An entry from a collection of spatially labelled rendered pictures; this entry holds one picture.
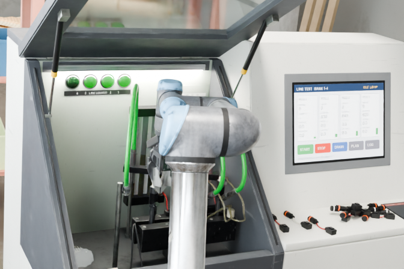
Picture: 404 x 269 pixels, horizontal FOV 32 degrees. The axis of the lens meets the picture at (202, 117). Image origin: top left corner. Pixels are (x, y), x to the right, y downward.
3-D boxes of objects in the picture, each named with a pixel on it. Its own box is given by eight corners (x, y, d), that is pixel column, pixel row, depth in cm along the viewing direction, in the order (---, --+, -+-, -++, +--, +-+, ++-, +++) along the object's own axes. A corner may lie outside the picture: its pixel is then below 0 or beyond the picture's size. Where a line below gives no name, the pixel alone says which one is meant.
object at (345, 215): (344, 226, 239) (347, 211, 237) (326, 214, 248) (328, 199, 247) (397, 220, 249) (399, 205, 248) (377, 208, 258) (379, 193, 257)
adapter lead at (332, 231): (336, 235, 232) (337, 229, 232) (331, 235, 231) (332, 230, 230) (311, 220, 242) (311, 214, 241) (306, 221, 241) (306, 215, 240)
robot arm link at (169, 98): (202, 101, 197) (196, 91, 208) (162, 99, 195) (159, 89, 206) (199, 128, 199) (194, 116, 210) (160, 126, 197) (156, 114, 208)
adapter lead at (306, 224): (311, 229, 235) (312, 223, 234) (306, 230, 233) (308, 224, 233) (287, 215, 244) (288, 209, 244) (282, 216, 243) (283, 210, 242)
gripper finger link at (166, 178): (165, 199, 217) (168, 170, 215) (158, 191, 223) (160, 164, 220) (174, 197, 219) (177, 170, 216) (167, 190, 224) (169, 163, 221)
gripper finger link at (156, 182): (156, 199, 216) (158, 171, 214) (148, 192, 221) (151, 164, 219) (165, 199, 217) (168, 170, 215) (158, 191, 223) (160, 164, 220)
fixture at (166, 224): (139, 272, 226) (142, 229, 222) (128, 258, 235) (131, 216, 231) (232, 259, 241) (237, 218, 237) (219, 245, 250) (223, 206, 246)
